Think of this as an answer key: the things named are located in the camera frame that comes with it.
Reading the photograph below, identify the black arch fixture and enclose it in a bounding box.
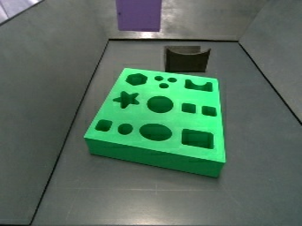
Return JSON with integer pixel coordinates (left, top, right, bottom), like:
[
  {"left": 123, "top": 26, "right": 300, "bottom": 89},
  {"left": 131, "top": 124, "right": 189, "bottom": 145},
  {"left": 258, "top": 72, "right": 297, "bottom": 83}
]
[{"left": 165, "top": 46, "right": 211, "bottom": 72}]

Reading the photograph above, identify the purple arch block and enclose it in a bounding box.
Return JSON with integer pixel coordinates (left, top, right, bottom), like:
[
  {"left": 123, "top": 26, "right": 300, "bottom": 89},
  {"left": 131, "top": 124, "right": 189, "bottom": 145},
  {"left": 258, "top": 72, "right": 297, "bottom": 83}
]
[{"left": 117, "top": 0, "right": 162, "bottom": 32}]

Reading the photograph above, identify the green shape sorter block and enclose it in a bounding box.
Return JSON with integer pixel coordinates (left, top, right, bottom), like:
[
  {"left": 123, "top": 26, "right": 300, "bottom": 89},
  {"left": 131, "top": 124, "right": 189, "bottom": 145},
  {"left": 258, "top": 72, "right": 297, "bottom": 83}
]
[{"left": 84, "top": 68, "right": 227, "bottom": 177}]

